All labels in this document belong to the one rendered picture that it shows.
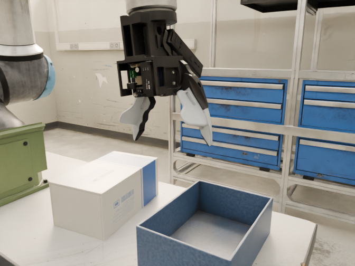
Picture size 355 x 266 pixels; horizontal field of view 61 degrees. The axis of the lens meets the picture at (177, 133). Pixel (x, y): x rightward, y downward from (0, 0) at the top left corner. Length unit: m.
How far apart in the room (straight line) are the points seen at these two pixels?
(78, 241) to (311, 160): 1.54
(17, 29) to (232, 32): 2.25
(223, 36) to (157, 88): 2.52
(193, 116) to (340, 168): 1.53
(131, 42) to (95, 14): 3.43
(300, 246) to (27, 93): 0.71
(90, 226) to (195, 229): 0.19
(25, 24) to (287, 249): 0.75
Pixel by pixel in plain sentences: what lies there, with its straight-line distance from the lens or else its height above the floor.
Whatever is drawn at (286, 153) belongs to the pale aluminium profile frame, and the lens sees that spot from 1.90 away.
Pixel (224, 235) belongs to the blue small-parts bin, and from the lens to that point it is 0.57.
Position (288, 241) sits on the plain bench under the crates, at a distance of 0.58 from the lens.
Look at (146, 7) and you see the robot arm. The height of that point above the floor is 1.08.
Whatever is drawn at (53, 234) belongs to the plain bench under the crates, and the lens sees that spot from 0.61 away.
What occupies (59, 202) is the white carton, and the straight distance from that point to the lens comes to 0.60.
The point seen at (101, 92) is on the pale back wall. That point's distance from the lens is 3.87.
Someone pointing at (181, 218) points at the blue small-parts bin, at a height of 0.72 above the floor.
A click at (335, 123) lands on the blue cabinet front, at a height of 0.65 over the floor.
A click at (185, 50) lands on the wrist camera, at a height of 1.02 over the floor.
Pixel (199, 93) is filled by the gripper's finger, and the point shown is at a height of 0.96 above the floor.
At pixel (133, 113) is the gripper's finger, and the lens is 0.50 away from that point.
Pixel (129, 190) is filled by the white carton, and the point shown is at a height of 0.76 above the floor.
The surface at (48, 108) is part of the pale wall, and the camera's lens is 4.54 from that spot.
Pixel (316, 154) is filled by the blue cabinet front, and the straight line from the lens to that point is 1.90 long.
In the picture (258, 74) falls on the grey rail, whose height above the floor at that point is 0.90.
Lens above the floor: 1.01
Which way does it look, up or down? 15 degrees down
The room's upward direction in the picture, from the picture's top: straight up
